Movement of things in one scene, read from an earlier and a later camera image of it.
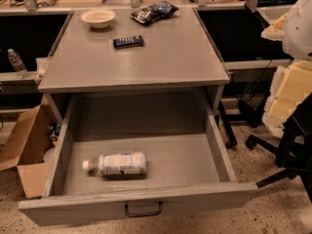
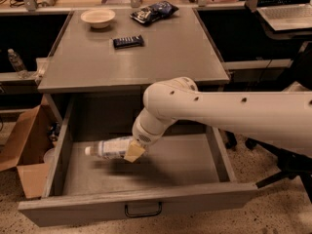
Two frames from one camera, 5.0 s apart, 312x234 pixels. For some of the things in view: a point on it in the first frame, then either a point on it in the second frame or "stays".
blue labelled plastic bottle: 119,166 to 110,148
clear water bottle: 18,64 stays
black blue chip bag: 161,9 stays
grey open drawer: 132,155 stays
